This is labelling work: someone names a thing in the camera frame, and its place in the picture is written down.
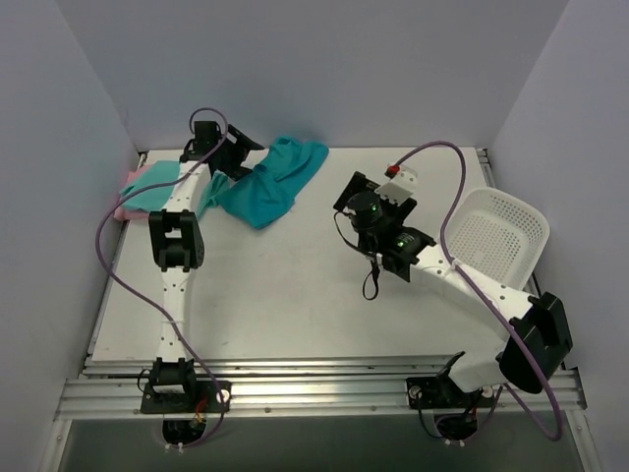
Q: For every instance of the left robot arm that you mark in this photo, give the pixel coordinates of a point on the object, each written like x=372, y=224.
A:
x=178, y=249

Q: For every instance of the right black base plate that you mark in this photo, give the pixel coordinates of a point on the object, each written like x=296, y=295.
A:
x=436, y=393

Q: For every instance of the aluminium rail frame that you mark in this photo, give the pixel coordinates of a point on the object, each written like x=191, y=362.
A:
x=279, y=312

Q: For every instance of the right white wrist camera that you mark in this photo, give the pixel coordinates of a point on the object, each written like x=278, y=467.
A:
x=400, y=186

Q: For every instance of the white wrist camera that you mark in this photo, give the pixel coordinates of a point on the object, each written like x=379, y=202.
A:
x=400, y=186
x=204, y=123

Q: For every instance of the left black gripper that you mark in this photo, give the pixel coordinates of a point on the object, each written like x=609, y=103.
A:
x=238, y=147

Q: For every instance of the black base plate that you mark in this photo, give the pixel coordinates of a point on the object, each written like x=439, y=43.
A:
x=172, y=399
x=436, y=393

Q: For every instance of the white perforated plastic basket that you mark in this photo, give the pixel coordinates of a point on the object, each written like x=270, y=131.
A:
x=497, y=235

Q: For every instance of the folded pink t shirt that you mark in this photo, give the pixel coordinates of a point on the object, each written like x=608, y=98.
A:
x=132, y=183

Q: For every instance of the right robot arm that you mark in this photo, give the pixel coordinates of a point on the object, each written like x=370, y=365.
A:
x=534, y=329

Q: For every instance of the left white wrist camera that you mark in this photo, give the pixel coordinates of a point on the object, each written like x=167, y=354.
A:
x=204, y=123

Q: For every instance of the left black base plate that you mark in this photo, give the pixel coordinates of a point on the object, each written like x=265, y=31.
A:
x=172, y=399

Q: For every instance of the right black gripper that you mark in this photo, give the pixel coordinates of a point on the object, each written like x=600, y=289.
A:
x=351, y=189

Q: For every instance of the teal t shirt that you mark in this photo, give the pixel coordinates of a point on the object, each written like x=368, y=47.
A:
x=270, y=190

